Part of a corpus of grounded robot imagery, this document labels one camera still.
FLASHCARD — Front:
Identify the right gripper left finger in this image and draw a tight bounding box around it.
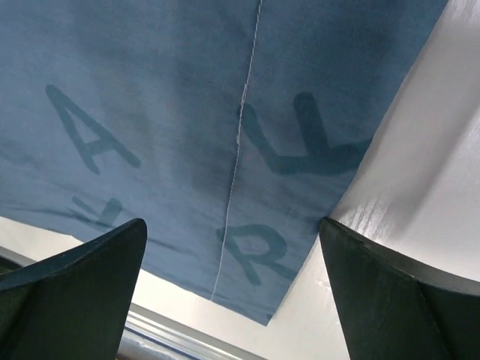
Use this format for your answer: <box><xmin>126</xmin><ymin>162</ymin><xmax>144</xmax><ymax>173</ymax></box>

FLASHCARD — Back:
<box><xmin>1</xmin><ymin>218</ymin><xmax>147</xmax><ymax>360</ymax></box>

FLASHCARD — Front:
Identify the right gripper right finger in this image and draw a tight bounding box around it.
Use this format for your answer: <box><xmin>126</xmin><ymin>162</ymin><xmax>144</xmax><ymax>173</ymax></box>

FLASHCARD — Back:
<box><xmin>319</xmin><ymin>218</ymin><xmax>479</xmax><ymax>360</ymax></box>

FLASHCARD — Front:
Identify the blue lettered cloth placemat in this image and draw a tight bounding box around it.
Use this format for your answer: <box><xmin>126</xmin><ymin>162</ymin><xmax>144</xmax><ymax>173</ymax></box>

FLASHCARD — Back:
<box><xmin>1</xmin><ymin>1</ymin><xmax>446</xmax><ymax>325</ymax></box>

